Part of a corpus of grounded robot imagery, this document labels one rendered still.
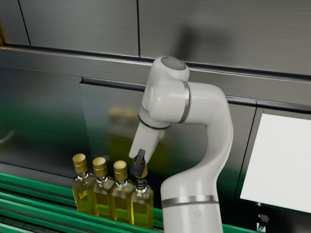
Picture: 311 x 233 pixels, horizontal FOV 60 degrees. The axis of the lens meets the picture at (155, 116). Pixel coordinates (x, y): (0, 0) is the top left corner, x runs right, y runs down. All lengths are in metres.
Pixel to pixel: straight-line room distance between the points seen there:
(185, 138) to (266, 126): 0.21
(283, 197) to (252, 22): 0.50
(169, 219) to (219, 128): 0.17
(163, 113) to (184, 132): 0.32
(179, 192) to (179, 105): 0.14
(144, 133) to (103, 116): 0.27
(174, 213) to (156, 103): 0.17
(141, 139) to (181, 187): 0.21
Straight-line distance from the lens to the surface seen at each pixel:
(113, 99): 0.76
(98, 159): 0.75
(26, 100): 0.98
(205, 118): 0.47
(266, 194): 0.88
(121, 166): 0.72
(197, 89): 0.46
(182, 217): 0.39
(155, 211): 0.87
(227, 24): 0.64
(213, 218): 0.40
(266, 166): 0.81
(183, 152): 0.79
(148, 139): 0.57
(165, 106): 0.43
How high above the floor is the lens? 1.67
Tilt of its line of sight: 34 degrees down
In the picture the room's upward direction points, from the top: straight up
